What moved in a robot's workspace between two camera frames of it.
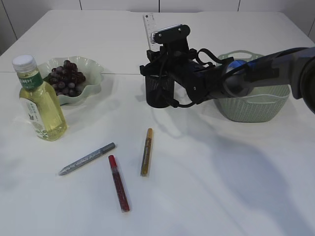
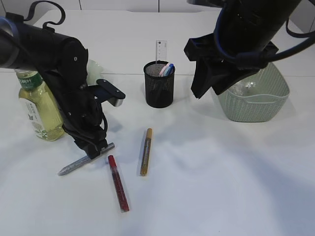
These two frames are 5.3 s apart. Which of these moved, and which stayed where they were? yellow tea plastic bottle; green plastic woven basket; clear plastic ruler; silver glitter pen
Moved: clear plastic ruler
Stayed: yellow tea plastic bottle; green plastic woven basket; silver glitter pen
